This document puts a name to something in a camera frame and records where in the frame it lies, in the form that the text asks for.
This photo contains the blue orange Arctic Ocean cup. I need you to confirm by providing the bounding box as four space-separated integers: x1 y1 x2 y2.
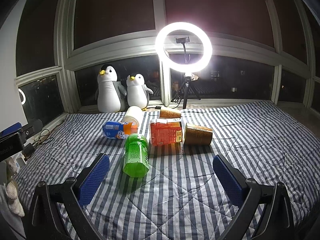
102 121 138 139

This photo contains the green plastic cup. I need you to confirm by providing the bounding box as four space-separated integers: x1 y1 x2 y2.
123 133 149 178

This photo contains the near gold paper cup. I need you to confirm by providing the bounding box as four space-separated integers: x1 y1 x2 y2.
183 124 213 146

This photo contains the gold paper cup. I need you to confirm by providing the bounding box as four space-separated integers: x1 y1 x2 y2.
159 106 181 119
183 124 213 146

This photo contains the red orange printed cup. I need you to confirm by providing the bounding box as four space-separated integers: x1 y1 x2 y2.
150 118 183 146

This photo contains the white plastic cup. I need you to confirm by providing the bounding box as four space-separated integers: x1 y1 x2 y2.
121 106 144 128

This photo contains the far gold paper cup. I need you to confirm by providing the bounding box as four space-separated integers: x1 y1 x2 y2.
159 106 181 119

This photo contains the striped blue white quilt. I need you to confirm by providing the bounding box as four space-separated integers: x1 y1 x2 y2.
15 101 319 239

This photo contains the white fluffy plush toy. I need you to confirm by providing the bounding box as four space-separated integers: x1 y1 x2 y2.
5 157 25 217

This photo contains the large penguin plush toy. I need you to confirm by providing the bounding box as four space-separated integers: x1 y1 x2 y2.
95 64 127 113

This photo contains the black tripod stand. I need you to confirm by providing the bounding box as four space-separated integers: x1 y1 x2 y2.
171 73 201 109

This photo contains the small penguin plush toy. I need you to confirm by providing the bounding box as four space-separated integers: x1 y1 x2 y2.
126 73 153 109

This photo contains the black phone holder clip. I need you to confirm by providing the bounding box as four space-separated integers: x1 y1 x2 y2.
176 37 190 44

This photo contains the black cable on sill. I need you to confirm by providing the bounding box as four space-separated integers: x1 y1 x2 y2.
30 128 54 147

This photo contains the white ring light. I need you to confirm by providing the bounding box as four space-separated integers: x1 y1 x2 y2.
155 22 213 73

